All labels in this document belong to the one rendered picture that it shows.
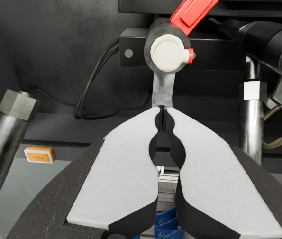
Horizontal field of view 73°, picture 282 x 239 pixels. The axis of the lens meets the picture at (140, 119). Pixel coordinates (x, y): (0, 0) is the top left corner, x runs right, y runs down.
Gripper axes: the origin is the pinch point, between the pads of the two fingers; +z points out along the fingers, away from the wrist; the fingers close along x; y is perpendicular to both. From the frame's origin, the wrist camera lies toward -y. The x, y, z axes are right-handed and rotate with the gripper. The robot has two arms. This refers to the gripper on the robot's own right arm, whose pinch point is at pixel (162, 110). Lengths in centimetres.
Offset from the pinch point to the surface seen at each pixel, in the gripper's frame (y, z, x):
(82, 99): 4.6, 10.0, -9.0
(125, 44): -1.1, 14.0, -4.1
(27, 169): 135, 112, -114
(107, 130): 18.7, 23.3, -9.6
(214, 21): -3.6, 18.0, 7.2
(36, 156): 20.5, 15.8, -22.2
